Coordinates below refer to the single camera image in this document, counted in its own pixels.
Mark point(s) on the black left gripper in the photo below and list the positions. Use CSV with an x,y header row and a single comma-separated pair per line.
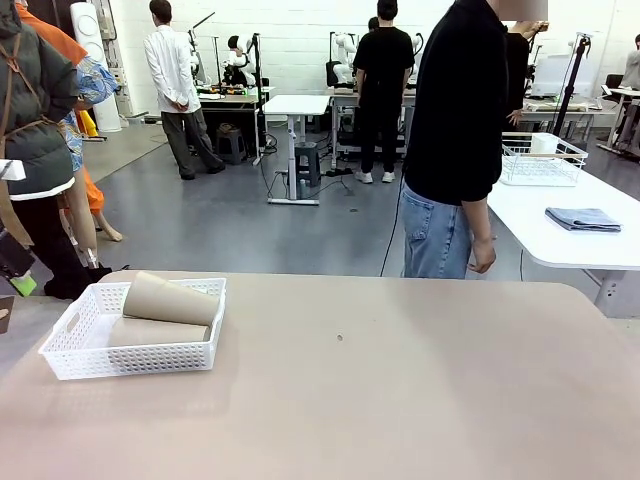
x,y
15,257

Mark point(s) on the white perforated plastic basket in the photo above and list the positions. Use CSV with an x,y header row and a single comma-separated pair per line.
x,y
125,362

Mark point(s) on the brown paper cup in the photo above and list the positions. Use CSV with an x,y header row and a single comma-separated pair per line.
x,y
155,332
170,302

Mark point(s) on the blue cloth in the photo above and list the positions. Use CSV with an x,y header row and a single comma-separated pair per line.
x,y
582,220

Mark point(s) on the person's right forearm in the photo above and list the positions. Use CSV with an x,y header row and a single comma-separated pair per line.
x,y
477,220

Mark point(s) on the person's right hand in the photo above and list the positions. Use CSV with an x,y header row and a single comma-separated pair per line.
x,y
484,255

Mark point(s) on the brown cardboard piece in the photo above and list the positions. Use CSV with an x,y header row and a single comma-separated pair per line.
x,y
6,315

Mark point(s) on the mannequin in grey jacket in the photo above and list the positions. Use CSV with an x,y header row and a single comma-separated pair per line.
x,y
35,100

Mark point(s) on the mannequin in orange patterned clothes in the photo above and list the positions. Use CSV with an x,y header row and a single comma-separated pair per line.
x,y
95,80

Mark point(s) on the white tower fan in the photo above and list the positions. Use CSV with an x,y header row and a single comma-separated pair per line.
x,y
95,60

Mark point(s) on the dark low stool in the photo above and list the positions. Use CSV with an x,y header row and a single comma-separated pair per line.
x,y
231,147

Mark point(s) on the person in white shirt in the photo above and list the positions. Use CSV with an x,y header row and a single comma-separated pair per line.
x,y
172,70

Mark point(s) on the grey plastic stool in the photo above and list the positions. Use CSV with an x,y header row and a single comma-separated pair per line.
x,y
306,165

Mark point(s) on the white standing desk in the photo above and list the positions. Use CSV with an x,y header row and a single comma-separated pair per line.
x,y
295,105

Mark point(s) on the black power strip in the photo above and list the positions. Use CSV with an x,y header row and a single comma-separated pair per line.
x,y
339,172

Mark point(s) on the person in black t-shirt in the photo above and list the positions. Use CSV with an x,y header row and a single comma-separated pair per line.
x,y
382,75

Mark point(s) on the person in black polo shirt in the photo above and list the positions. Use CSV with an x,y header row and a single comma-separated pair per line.
x,y
450,100

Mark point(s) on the white side table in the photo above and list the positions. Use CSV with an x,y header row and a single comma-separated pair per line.
x,y
550,245

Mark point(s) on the white container in rack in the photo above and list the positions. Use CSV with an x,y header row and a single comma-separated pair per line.
x,y
543,144

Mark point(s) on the person in black sweater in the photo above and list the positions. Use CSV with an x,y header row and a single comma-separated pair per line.
x,y
517,70

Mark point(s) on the black tripod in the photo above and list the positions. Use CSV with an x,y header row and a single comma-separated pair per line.
x,y
572,80

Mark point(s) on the person in grey top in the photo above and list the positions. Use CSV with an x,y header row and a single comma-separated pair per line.
x,y
632,65

